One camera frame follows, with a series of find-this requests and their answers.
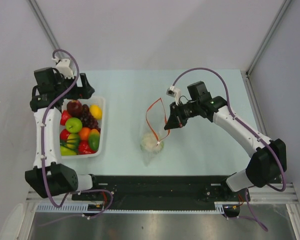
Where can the white plastic food tray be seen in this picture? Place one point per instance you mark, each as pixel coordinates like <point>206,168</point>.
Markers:
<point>97,100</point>

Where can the white cauliflower toy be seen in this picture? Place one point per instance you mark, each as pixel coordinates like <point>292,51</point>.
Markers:
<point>150,144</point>

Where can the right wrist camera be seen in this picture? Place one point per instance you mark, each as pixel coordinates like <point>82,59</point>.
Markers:
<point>174,92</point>

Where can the yellow lemon toy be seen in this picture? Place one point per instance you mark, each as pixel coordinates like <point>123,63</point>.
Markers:
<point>96,111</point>

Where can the clear zip top bag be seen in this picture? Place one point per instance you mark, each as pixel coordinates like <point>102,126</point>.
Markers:
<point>154,121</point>

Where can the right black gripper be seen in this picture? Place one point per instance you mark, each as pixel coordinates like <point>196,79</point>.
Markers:
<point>172,122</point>

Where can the red tomato toy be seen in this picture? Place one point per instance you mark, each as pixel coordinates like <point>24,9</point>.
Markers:
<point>64,117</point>
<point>64,134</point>

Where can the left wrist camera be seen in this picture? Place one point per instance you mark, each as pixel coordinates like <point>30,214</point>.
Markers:
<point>64,67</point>

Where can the green apple toy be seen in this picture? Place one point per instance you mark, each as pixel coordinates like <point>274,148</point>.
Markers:
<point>73,125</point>

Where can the orange fruit toy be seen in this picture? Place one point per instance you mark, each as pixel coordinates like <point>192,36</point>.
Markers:
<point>84,133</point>

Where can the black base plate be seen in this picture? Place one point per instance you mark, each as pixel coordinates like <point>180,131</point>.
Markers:
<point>166,193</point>

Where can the green red mango toy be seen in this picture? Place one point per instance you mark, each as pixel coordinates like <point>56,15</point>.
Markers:
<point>94,139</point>

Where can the aluminium frame post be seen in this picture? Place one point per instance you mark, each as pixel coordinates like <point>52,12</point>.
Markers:
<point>34,6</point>
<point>268,36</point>

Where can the right aluminium frame post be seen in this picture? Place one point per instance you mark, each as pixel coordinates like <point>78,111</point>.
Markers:
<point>268,36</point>

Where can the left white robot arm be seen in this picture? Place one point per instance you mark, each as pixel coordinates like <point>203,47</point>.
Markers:
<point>49,177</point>

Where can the left aluminium frame post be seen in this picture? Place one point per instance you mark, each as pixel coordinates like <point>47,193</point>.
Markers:
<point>34,6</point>

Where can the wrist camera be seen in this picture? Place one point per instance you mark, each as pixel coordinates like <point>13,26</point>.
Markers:
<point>64,67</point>
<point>174,92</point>

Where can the dark red apple toy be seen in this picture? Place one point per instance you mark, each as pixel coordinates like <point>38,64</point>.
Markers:
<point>74,108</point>

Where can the white cable duct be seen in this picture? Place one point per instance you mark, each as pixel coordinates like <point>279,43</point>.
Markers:
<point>85,208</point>

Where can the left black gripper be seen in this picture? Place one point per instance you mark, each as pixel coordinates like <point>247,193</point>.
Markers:
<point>84,92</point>

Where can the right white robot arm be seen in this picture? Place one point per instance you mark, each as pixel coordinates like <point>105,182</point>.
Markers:
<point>268,158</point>

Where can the purple grapes toy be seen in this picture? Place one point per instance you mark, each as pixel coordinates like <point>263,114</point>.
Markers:
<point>88,120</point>

